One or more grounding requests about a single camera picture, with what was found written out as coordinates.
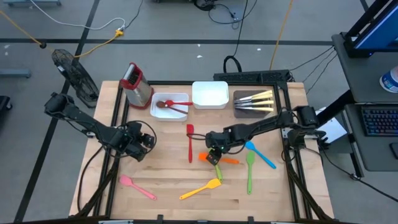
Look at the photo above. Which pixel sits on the grey floor bar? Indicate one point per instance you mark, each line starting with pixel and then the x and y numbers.
pixel 15 73

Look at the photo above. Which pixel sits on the white flat panel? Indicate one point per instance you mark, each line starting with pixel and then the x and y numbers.
pixel 334 130

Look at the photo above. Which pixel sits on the black keyboard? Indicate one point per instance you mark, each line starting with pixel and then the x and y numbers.
pixel 379 121

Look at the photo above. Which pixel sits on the steel box grater red trim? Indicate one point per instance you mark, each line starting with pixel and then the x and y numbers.
pixel 136 93

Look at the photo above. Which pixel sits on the dark grey keyboard desk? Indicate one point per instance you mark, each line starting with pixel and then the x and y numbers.
pixel 373 152

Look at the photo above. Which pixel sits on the black computer monitor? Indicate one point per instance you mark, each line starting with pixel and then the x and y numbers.
pixel 373 31

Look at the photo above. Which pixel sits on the red silicone spatula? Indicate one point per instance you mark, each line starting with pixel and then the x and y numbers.
pixel 190 129

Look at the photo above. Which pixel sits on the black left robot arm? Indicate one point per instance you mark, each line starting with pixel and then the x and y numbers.
pixel 93 127

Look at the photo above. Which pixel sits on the black perforated power strip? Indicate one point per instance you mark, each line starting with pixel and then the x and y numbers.
pixel 248 76

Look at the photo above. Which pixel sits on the yellow silicone spatula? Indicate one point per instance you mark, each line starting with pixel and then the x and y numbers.
pixel 213 183

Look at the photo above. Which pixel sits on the green silicone spatula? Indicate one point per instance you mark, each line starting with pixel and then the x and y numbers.
pixel 250 158

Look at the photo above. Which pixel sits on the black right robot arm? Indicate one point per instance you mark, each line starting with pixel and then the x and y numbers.
pixel 264 127

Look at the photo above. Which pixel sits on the black floor object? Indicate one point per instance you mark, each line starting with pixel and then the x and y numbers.
pixel 4 102

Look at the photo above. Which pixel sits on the red silicone spoon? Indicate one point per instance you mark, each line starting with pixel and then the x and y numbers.
pixel 169 102

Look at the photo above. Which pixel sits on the pink silicone spatula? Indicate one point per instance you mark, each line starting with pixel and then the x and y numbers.
pixel 126 181

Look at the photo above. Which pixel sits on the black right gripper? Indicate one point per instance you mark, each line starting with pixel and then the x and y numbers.
pixel 217 140

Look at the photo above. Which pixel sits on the brown spoon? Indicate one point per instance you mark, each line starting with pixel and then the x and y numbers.
pixel 160 104

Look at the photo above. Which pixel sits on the orange silicone spoon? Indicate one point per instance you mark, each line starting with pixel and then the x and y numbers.
pixel 231 160

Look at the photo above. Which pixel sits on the white wipes canister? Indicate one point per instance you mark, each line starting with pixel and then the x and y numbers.
pixel 390 79

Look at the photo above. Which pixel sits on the blue silicone spatula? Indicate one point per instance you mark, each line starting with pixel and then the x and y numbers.
pixel 250 145

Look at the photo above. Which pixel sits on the grey cart base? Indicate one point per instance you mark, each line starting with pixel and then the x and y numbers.
pixel 31 2

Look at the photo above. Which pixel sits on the lime green silicone spoon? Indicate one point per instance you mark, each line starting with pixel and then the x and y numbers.
pixel 219 174

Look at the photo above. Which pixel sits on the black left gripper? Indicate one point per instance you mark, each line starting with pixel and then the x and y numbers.
pixel 132 138

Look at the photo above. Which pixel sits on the white plastic bin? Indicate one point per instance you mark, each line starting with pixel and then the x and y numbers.
pixel 171 116
pixel 210 95

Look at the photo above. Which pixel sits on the black floor fan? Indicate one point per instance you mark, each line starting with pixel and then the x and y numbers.
pixel 74 74

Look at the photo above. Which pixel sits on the grey translucent plastic bin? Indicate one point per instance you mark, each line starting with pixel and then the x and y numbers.
pixel 242 113

